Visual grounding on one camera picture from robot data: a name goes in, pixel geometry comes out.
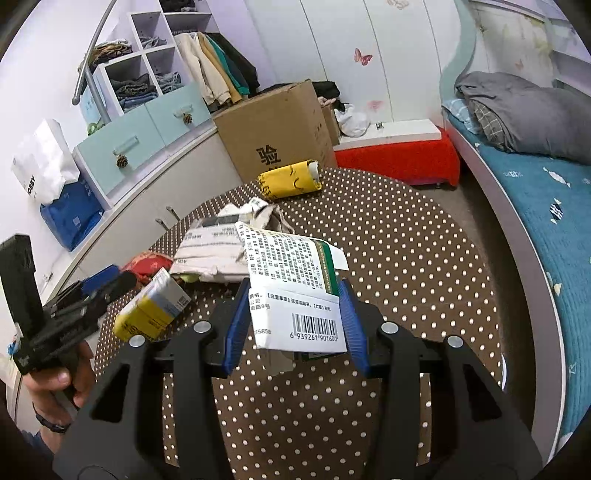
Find folded brown clothes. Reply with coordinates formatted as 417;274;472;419
90;41;132;65

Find grey duvet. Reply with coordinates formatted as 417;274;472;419
455;71;591;164

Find black hanging garment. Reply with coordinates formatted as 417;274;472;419
217;32;262;93

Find person's left forearm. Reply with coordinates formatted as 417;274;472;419
21;406;77;462

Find yellow hanging garment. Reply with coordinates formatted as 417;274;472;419
203;34;243;104

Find white cubby shelf unit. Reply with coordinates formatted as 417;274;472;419
92;9;218;116

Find grey metal pole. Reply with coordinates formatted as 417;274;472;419
71;0;116;125

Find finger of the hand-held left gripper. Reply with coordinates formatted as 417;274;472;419
52;272;139;334
44;264;122;315

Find white paper bag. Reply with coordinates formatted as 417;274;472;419
11;119;80;204

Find light blue drawer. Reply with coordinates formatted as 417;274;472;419
144;82;214;147
74;107;162;197

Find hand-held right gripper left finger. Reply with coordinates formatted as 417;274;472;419
52;277;252;480

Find folded blue jeans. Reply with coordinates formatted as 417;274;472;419
154;69;185;95

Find large brown cardboard box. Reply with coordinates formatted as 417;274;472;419
212;79;339;185

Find red bench with white top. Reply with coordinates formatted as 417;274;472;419
333;119;461;188

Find dark wristband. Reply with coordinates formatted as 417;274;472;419
32;401;72;435

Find yellow printed box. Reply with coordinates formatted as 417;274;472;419
256;159;324;201

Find blue plastic bag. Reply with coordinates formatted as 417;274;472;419
39;182;105;252

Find white low cabinet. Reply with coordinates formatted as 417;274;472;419
46;124;245;296

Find person's left hand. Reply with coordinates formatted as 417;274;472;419
23;343;96;418

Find grey checked pillow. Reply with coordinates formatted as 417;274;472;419
468;99;513;151

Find white plastic bag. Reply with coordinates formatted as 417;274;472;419
335;102;370;138

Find brown polka dot tablecloth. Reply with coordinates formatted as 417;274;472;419
95;166;504;480

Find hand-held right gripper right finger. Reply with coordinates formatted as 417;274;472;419
337;277;543;480

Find small brown cardboard box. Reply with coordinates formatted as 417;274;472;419
318;104;342;146

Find striped white carton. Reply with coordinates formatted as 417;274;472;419
171;217;252;280

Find teal hanging garment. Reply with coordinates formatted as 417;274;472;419
208;33;250;95

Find red packet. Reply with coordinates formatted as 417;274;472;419
121;251;174;284

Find bed with teal sheet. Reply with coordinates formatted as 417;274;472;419
441;69;591;453

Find cream hanging jacket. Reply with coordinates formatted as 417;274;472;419
174;32;232;107

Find folded dark clothes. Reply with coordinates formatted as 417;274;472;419
111;74;160;109

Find light blue checked pillow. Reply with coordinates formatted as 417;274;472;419
441;99;481;134

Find small yellow white box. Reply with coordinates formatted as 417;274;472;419
113;268;192;342

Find white green medicine box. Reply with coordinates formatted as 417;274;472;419
235;220;349;356

